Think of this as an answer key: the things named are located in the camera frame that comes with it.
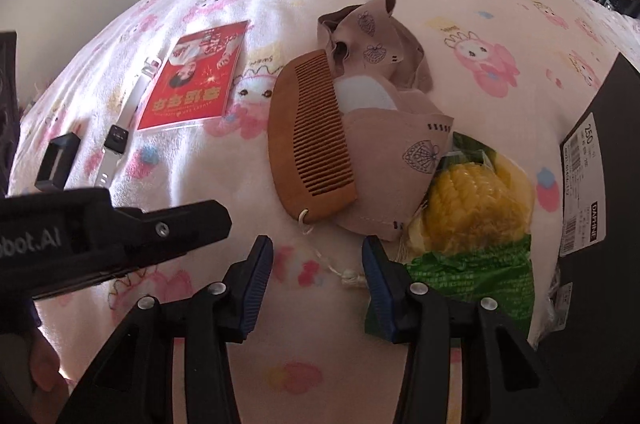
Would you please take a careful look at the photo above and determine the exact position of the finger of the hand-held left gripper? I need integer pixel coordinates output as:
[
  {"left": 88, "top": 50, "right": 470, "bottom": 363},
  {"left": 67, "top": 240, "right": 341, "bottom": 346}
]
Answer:
[
  {"left": 144, "top": 199, "right": 233, "bottom": 265},
  {"left": 36, "top": 133, "right": 82, "bottom": 192}
]

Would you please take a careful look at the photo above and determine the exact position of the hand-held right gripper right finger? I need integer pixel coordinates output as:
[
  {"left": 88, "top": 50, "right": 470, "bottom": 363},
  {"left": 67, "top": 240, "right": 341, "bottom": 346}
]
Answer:
[{"left": 361, "top": 235, "right": 573, "bottom": 424}]

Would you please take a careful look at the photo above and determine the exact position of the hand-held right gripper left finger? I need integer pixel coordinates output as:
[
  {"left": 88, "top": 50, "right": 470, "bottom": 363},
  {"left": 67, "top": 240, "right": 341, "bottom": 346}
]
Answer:
[{"left": 65, "top": 235, "right": 275, "bottom": 424}]

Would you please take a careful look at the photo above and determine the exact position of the white smartwatch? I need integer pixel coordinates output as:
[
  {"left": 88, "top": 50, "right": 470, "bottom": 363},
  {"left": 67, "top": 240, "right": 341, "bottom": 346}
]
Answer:
[{"left": 96, "top": 56, "right": 164, "bottom": 191}]

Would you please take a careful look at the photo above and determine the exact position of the packaged yellow corn cob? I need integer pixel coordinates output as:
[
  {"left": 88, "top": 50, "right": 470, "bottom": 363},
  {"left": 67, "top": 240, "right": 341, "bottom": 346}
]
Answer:
[{"left": 364, "top": 131, "right": 537, "bottom": 346}]

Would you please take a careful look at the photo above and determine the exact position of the beige printed face mask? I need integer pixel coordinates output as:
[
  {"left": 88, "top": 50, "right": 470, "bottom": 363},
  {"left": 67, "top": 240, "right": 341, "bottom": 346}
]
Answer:
[
  {"left": 334, "top": 75, "right": 456, "bottom": 238},
  {"left": 317, "top": 0, "right": 434, "bottom": 94}
]

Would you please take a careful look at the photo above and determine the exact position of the wooden comb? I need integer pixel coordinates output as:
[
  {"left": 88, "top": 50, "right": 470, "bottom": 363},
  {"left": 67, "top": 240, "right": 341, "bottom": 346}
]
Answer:
[{"left": 268, "top": 49, "right": 362, "bottom": 294}]

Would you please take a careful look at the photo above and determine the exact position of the red printed booklet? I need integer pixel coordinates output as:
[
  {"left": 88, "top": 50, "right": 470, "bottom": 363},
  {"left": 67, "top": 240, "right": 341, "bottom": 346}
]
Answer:
[{"left": 137, "top": 20, "right": 251, "bottom": 131}]

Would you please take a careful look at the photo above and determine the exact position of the black shoe box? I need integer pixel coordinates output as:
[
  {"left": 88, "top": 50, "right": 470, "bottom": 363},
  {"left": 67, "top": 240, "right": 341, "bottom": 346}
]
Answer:
[{"left": 536, "top": 51, "right": 640, "bottom": 424}]

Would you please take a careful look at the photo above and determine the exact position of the person's left hand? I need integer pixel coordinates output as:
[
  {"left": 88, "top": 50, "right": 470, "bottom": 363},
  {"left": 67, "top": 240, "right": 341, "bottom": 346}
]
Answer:
[{"left": 27, "top": 338, "right": 69, "bottom": 397}]

